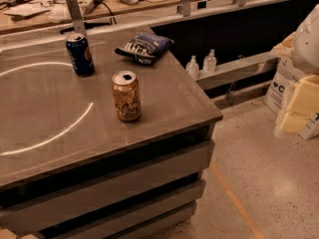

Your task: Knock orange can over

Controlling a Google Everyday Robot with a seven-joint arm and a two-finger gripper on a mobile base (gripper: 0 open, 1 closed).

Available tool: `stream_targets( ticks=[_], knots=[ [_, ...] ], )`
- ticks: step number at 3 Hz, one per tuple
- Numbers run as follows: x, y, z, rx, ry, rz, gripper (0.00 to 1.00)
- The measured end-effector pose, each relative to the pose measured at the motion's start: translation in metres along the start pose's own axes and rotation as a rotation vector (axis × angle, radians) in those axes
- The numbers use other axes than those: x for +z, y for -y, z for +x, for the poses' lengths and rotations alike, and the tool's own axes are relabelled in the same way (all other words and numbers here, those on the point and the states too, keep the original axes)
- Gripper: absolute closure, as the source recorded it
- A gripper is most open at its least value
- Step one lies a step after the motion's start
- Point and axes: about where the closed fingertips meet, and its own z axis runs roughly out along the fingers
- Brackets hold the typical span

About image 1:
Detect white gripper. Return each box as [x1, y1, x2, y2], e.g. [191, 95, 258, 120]
[274, 75, 319, 137]

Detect orange LaCroix can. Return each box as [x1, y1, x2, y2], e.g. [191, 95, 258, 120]
[112, 71, 142, 121]

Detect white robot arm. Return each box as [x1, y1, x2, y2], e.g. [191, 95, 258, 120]
[278, 4, 319, 139]

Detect blue Pepsi can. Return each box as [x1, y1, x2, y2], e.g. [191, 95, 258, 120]
[66, 33, 95, 77]

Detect white cardboard box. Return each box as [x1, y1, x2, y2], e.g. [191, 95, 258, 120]
[264, 58, 304, 114]

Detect right clear sanitizer bottle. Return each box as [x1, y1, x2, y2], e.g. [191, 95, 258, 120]
[202, 49, 216, 73]

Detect clear sanitizer bottle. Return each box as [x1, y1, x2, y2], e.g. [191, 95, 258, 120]
[186, 55, 199, 80]
[202, 49, 216, 73]

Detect left clear sanitizer bottle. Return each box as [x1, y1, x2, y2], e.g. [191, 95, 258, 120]
[186, 55, 199, 80]

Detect grey drawer cabinet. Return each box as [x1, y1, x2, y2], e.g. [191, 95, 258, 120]
[0, 124, 213, 239]

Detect blue chip bag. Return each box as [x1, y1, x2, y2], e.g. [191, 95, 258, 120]
[115, 32, 173, 66]

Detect grey power strip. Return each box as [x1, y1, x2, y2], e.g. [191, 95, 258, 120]
[82, 0, 104, 14]

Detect white paper sheets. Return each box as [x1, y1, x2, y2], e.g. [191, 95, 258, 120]
[4, 4, 51, 16]

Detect metal bracket post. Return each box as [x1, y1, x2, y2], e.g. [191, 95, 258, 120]
[66, 0, 87, 36]

